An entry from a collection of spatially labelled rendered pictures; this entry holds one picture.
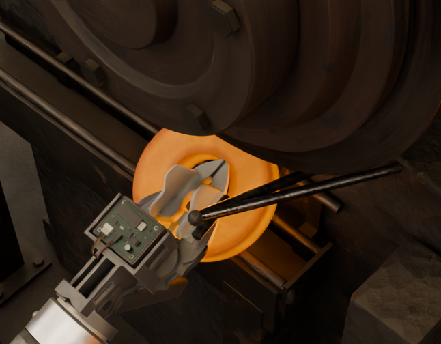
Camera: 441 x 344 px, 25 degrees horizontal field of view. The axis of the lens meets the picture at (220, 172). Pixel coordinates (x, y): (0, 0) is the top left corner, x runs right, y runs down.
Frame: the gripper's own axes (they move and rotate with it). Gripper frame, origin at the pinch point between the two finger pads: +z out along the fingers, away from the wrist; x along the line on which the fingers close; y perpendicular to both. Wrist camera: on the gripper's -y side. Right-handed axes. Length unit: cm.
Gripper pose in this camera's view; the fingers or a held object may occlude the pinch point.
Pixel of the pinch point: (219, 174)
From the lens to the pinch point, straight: 103.0
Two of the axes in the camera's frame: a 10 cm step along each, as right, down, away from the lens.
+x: -7.3, -5.4, 4.2
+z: 6.5, -7.5, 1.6
